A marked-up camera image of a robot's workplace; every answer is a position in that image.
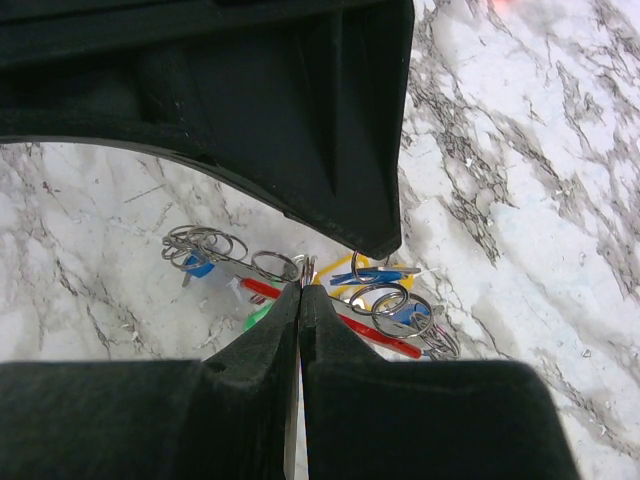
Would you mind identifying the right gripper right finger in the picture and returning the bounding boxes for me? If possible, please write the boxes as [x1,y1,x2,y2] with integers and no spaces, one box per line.
[299,286,579,479]

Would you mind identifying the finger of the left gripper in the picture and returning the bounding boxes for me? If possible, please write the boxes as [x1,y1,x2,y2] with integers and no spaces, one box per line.
[1,1,414,259]

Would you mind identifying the blue tag key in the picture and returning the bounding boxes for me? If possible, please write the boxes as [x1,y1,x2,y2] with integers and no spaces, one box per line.
[329,251,421,286]

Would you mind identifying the blue tag on holder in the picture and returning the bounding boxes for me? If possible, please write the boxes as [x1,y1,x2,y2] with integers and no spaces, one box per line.
[182,253,215,288]

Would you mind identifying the yellow tag key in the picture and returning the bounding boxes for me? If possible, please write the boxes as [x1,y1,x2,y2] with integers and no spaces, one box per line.
[385,264,421,289]
[313,253,363,300]

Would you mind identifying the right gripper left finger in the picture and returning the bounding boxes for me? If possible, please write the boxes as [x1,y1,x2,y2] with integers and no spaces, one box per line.
[1,285,301,479]

